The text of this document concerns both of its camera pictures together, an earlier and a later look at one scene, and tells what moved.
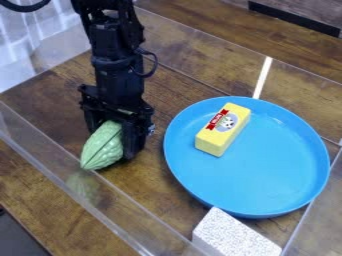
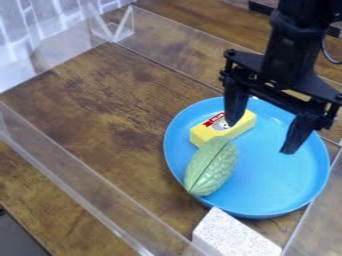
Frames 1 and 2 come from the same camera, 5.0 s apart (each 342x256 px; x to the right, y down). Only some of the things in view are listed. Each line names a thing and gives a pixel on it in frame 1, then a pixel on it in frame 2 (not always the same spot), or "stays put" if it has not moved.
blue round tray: x=273 y=170 stays put
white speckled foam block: x=220 y=235 stays put
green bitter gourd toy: x=102 y=149 -> x=209 y=167
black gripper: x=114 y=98 -> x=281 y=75
